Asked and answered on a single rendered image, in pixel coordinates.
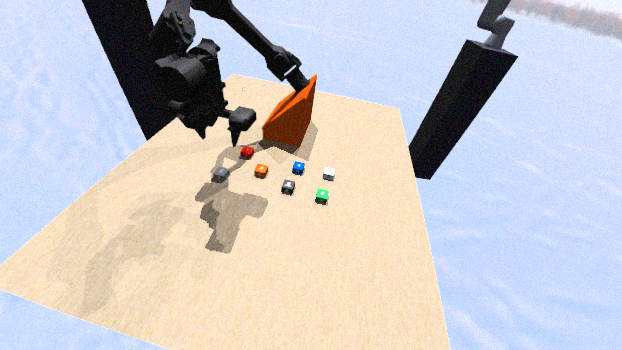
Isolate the green block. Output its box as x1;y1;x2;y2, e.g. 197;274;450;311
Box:
315;188;329;203

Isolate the blue block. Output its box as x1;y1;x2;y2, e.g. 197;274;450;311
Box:
292;161;305;174

